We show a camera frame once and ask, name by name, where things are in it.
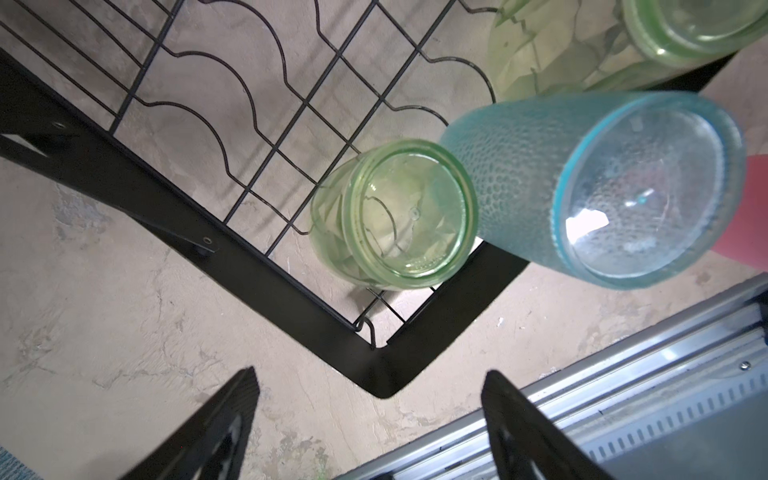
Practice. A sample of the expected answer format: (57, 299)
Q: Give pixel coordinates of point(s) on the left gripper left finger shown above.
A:
(212, 443)

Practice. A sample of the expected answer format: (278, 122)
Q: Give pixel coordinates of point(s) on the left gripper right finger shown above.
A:
(524, 443)

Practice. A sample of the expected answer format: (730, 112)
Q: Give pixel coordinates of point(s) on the teal translucent cup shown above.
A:
(620, 189)

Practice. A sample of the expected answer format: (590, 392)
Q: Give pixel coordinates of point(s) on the bright green translucent cup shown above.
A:
(545, 47)

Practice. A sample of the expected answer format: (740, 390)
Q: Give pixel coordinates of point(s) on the opaque pink cup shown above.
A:
(745, 238)

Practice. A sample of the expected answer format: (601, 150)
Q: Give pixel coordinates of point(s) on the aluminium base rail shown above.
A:
(684, 399)

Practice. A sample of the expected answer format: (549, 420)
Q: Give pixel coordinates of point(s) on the black wire dish rack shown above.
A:
(222, 118)

